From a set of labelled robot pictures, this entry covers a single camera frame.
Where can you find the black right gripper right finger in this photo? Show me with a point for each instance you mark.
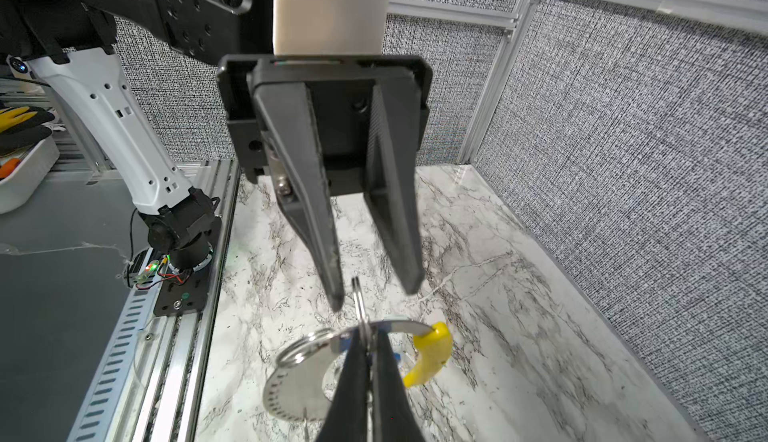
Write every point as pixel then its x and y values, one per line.
pixel 392 417

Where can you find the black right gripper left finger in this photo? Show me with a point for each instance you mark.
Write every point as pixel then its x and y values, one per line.
pixel 347 417

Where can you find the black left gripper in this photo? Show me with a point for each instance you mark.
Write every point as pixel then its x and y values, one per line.
pixel 350 123

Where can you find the yellow capped key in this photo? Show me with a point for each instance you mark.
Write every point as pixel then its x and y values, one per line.
pixel 433 349

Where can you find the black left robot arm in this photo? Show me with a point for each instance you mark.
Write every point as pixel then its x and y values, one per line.
pixel 69 46

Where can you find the yellow black work glove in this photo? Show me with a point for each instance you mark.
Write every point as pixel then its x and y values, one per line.
pixel 23 126

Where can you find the white tray with tools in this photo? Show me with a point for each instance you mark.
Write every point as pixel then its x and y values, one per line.
pixel 22 182

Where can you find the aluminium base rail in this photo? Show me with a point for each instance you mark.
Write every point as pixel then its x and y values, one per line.
pixel 149 382

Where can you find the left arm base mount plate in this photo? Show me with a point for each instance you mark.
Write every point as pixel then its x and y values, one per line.
pixel 182 291

